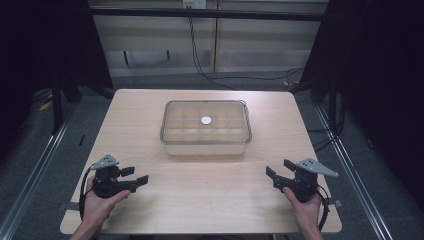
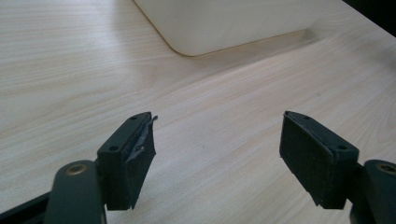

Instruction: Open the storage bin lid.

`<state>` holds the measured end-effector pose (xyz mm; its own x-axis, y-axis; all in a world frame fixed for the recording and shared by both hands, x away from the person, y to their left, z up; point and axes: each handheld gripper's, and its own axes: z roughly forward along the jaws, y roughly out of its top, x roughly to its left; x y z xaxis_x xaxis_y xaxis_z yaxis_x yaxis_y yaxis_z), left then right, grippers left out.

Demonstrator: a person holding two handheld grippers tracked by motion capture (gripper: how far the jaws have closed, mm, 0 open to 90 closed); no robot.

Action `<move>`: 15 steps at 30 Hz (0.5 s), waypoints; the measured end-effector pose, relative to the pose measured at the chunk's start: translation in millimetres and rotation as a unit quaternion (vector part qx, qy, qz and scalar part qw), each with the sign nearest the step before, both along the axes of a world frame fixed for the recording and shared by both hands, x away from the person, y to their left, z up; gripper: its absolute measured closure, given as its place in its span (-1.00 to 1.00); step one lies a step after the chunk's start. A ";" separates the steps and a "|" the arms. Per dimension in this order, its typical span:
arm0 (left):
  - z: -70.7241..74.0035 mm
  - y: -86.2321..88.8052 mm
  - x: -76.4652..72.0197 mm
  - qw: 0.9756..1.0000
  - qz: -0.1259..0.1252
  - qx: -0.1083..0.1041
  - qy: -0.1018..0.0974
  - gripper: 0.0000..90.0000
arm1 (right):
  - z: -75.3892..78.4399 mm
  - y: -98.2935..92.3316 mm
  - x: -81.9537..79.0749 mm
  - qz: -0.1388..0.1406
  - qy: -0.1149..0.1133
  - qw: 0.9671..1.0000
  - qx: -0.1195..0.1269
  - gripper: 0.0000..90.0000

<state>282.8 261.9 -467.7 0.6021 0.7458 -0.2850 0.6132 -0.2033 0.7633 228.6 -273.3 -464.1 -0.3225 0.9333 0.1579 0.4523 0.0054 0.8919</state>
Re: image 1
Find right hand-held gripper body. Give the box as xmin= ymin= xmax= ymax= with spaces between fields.
xmin=273 ymin=157 xmax=339 ymax=204

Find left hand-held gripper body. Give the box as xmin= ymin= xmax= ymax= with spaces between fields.
xmin=90 ymin=154 xmax=138 ymax=199

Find clear plastic divided box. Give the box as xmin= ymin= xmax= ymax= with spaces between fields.
xmin=159 ymin=99 xmax=253 ymax=157

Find clear box lid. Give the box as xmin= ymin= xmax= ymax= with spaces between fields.
xmin=159 ymin=99 xmax=253 ymax=146

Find person's left hand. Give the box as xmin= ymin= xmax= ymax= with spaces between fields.
xmin=81 ymin=175 xmax=132 ymax=230

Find person's right hand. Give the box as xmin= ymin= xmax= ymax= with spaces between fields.
xmin=282 ymin=187 xmax=323 ymax=232

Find dark curtain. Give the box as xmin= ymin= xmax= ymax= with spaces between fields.
xmin=0 ymin=0 xmax=114 ymax=141
xmin=299 ymin=0 xmax=424 ymax=211

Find black horizontal metal bar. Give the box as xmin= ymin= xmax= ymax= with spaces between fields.
xmin=89 ymin=7 xmax=330 ymax=22

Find left hand-held gripper black cable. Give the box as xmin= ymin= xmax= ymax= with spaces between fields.
xmin=78 ymin=164 xmax=96 ymax=221

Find hand-held gripper black cable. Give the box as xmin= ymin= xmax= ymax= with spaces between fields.
xmin=78 ymin=164 xmax=96 ymax=221
xmin=315 ymin=184 xmax=332 ymax=232

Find right hand-held gripper black cable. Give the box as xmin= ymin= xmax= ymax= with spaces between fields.
xmin=315 ymin=184 xmax=332 ymax=232

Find black floor cables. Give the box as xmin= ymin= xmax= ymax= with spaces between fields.
xmin=305 ymin=94 xmax=347 ymax=154

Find metal floor rail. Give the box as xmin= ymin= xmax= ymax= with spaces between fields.
xmin=0 ymin=102 xmax=78 ymax=240
xmin=314 ymin=103 xmax=395 ymax=240

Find long black wall cable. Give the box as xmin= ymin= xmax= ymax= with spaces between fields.
xmin=187 ymin=16 xmax=305 ymax=91

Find white wall socket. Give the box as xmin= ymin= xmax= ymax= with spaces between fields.
xmin=181 ymin=0 xmax=208 ymax=10

